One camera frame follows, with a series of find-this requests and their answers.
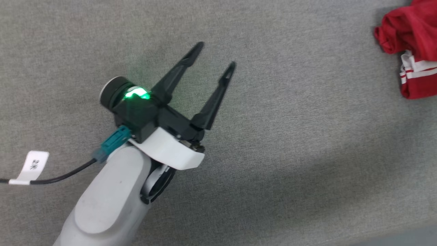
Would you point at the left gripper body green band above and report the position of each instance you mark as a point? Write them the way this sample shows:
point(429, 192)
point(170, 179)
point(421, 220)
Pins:
point(170, 150)

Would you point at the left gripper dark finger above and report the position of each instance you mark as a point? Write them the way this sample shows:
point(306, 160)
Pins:
point(213, 102)
point(175, 75)

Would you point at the red and white garment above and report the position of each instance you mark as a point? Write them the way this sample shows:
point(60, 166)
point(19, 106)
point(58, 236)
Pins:
point(413, 30)

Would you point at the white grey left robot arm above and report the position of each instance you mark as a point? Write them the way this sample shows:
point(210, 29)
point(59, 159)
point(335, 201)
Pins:
point(109, 198)

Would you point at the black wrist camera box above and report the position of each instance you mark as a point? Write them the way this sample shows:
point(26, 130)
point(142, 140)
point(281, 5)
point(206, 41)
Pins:
point(136, 116)

